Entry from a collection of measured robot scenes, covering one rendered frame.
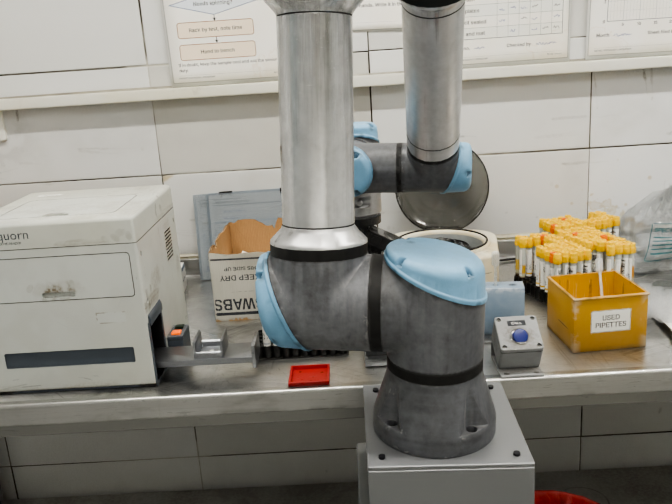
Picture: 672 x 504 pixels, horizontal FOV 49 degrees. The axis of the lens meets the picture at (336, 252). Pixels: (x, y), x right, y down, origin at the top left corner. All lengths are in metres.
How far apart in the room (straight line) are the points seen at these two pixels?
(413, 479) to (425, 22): 0.53
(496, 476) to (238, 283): 0.79
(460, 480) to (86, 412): 0.67
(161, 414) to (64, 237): 0.33
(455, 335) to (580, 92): 1.12
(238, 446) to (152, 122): 0.89
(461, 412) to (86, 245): 0.67
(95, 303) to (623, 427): 1.45
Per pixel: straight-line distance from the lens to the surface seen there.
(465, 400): 0.88
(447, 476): 0.89
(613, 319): 1.35
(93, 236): 1.24
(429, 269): 0.80
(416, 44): 0.92
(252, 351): 1.26
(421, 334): 0.83
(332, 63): 0.82
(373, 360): 1.28
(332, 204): 0.83
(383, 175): 1.09
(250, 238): 1.78
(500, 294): 1.36
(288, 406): 1.24
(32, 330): 1.33
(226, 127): 1.81
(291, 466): 2.10
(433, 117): 0.99
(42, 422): 1.35
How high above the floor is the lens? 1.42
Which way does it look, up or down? 16 degrees down
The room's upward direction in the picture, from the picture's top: 4 degrees counter-clockwise
